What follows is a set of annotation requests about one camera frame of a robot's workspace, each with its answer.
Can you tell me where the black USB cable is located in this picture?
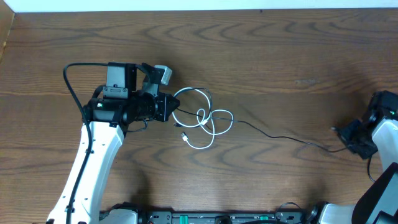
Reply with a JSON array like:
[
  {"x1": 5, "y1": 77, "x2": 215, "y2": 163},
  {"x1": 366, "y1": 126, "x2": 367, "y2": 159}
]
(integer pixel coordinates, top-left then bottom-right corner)
[{"x1": 173, "y1": 87, "x2": 349, "y2": 154}]

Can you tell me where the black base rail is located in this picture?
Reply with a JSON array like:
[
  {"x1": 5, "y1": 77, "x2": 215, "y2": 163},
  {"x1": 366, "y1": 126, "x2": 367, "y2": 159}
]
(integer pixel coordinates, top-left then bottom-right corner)
[{"x1": 99, "y1": 202, "x2": 313, "y2": 224}]

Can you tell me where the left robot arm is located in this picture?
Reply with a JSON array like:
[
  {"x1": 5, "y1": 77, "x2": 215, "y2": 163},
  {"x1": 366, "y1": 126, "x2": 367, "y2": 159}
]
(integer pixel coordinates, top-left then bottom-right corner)
[{"x1": 47, "y1": 62, "x2": 180, "y2": 223}]

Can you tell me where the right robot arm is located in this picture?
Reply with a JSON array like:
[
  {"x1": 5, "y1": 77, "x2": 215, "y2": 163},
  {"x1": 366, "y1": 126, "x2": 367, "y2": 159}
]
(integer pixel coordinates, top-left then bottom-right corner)
[{"x1": 305, "y1": 90, "x2": 397, "y2": 224}]

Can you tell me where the white USB cable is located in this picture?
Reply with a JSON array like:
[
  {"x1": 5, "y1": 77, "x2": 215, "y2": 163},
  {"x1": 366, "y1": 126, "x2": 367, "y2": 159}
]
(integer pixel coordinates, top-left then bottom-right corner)
[{"x1": 172, "y1": 86, "x2": 234, "y2": 150}]

